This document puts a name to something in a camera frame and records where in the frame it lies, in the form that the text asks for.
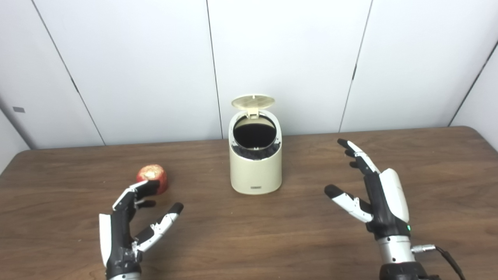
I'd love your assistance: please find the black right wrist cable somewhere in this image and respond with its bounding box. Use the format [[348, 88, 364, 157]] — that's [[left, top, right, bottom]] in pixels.
[[412, 244, 467, 280]]

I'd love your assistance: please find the red apple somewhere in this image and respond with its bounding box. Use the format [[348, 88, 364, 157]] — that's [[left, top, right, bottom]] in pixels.
[[136, 164, 168, 194]]

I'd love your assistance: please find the cream-colored tabletop bin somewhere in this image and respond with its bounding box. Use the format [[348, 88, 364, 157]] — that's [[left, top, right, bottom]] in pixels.
[[229, 94, 283, 194]]

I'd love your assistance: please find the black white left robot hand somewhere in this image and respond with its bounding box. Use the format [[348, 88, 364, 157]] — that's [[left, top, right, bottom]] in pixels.
[[99, 180, 184, 277]]

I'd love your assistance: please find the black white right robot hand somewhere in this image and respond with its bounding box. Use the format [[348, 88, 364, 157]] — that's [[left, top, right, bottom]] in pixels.
[[324, 138, 412, 240]]

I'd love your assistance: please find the round cream bin lid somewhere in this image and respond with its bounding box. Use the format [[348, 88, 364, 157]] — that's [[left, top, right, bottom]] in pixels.
[[231, 94, 275, 118]]

